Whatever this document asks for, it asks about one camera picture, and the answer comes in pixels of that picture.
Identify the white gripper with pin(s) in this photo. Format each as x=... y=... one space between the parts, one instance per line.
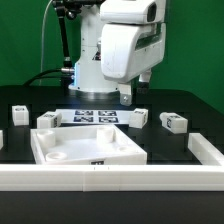
x=128 y=51

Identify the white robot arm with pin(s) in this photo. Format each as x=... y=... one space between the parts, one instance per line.
x=89 y=81

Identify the apriltag sheet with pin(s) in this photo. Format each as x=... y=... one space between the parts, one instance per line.
x=81 y=116

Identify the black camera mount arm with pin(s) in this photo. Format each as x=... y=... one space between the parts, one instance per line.
x=69 y=9

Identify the white square tabletop part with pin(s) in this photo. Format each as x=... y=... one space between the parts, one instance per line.
x=85 y=145

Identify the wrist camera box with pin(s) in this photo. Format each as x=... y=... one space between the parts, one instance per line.
x=133 y=11

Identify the white obstacle fence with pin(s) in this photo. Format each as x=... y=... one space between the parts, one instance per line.
x=111 y=178

